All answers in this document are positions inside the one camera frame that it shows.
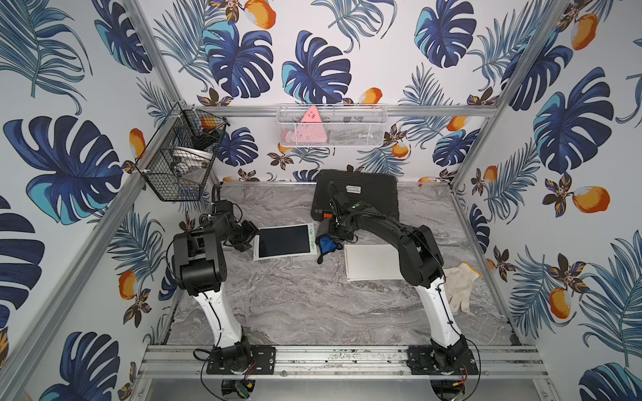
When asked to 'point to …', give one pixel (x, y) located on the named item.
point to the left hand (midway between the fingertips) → (255, 233)
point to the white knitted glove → (458, 282)
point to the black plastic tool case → (377, 189)
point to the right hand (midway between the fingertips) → (330, 236)
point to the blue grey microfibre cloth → (327, 245)
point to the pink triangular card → (311, 129)
